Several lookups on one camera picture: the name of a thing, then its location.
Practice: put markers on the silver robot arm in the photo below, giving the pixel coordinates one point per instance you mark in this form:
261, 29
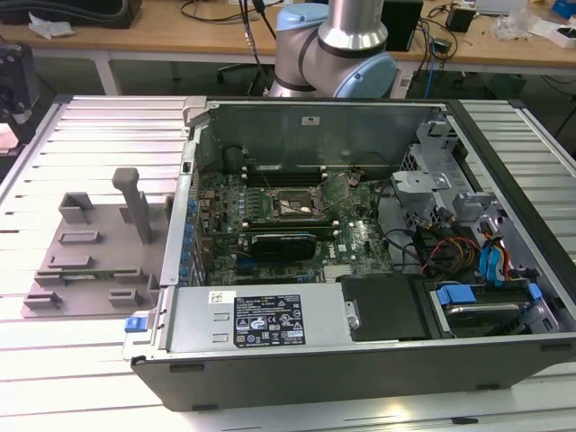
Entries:
348, 31

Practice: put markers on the CPU socket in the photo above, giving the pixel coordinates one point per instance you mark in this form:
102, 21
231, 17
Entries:
290, 196

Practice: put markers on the crumpled white wrapping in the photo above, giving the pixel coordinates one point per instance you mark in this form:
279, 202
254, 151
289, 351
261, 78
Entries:
49, 28

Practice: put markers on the black equipment case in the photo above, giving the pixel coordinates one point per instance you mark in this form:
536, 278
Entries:
45, 9

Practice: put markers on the wooden desk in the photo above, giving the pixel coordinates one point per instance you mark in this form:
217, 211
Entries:
180, 38

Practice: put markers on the grey parts rack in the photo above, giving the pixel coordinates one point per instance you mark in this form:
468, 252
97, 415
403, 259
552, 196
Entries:
108, 252

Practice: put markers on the green RAM stick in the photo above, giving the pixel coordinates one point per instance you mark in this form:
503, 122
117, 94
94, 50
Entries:
101, 273

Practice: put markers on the blue case latch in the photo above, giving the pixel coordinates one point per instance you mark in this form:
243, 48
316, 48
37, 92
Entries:
135, 325

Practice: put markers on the white case sticker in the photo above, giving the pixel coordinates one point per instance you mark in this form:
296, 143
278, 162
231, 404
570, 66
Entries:
309, 119

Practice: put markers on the grey power supply unit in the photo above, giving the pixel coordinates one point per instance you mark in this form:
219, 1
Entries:
198, 315

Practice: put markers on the black graphics card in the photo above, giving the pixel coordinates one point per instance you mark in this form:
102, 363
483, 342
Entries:
283, 246

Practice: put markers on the silver finned chipset heatsink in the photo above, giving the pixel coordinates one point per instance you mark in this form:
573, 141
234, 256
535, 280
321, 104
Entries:
339, 273

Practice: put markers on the green motherboard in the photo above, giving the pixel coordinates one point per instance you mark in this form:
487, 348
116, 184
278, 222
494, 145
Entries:
360, 252

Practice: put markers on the tall black box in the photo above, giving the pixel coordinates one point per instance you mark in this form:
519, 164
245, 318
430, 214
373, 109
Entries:
405, 27

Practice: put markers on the silver metal drive cage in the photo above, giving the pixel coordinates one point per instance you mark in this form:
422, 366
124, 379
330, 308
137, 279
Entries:
418, 184

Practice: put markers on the small black adapter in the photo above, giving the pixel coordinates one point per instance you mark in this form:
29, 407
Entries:
442, 46

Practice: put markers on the black and silver PC case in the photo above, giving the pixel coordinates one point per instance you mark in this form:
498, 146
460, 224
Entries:
315, 382

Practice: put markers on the black plastic shroud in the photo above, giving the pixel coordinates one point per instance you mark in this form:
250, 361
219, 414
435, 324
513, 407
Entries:
382, 306

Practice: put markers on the small black box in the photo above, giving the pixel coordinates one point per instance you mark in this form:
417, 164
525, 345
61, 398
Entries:
460, 20

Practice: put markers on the flat grey device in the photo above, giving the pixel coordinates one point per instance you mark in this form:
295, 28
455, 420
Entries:
499, 5

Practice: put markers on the blue disk carrier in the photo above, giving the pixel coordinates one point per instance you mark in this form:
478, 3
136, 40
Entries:
454, 294

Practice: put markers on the clear plastic bag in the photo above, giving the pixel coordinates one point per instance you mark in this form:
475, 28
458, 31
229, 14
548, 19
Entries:
513, 24

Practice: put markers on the silver hard disk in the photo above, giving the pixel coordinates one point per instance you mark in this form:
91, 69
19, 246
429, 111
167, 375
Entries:
486, 315

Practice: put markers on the white cardboard box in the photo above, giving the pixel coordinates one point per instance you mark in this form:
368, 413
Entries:
544, 28

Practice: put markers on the blue box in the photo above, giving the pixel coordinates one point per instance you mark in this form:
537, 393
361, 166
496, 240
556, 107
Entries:
564, 6

